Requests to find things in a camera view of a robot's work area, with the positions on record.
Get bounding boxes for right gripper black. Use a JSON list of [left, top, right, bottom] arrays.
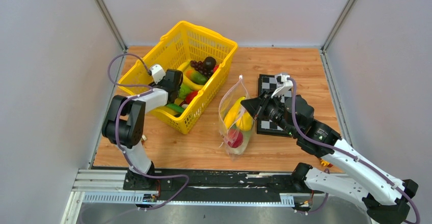
[[240, 89, 298, 137]]

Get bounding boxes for yellow bell pepper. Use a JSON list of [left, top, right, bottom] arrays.
[[236, 111, 254, 131]]

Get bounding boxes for yellow banana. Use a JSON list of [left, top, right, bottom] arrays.
[[177, 61, 191, 72], [183, 73, 204, 91], [224, 96, 246, 129]]

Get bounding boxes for clear zip top bag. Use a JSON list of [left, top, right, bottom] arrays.
[[218, 75, 255, 161]]

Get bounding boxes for green lettuce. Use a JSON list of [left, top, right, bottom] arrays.
[[223, 127, 253, 155]]

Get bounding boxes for red yellow apple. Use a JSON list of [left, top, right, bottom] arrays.
[[227, 129, 244, 148]]

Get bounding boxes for yellow plastic basket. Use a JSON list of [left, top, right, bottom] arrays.
[[119, 21, 238, 134]]

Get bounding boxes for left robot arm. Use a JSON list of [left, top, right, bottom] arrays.
[[101, 69, 183, 190]]

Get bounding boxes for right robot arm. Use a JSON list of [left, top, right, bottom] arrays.
[[241, 93, 420, 223]]

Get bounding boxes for black white checkerboard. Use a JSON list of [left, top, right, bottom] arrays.
[[255, 74, 291, 137]]

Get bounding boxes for dark avocado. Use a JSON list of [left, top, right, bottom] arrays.
[[203, 57, 217, 70]]

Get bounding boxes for red pepper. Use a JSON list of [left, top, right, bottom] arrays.
[[184, 91, 198, 104]]

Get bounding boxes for orange green mango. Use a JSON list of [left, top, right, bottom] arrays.
[[184, 69, 208, 85]]

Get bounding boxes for dark red grapes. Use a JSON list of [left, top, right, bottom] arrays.
[[190, 60, 213, 78]]

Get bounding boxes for green vegetable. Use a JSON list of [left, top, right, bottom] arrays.
[[178, 83, 193, 99]]

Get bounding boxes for green cucumber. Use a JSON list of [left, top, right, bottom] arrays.
[[166, 103, 185, 114]]

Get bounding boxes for orange yellow toy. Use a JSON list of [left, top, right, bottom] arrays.
[[319, 158, 333, 168]]

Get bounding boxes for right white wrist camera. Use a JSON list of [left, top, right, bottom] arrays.
[[271, 72, 293, 98]]

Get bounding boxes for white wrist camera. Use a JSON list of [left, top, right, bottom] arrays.
[[271, 72, 293, 98], [150, 64, 166, 84]]

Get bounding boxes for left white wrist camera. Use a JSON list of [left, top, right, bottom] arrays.
[[150, 64, 166, 84]]

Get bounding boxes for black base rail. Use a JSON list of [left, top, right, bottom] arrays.
[[123, 169, 312, 203]]

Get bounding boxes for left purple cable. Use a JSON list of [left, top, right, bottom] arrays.
[[107, 53, 191, 213]]

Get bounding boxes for aluminium frame base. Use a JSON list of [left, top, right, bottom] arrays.
[[61, 168, 389, 224]]

